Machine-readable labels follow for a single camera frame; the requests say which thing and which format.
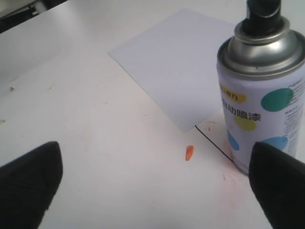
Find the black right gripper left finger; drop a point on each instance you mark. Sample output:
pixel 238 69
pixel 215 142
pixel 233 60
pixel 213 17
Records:
pixel 28 185

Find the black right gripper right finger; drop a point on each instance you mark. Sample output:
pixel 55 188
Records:
pixel 278 183

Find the white dotted spray paint can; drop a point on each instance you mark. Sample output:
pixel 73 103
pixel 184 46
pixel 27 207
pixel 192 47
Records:
pixel 261 74

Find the small orange scrap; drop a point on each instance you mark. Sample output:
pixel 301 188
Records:
pixel 189 152

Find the white paper sheet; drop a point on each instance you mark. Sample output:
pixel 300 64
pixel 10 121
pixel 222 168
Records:
pixel 174 62

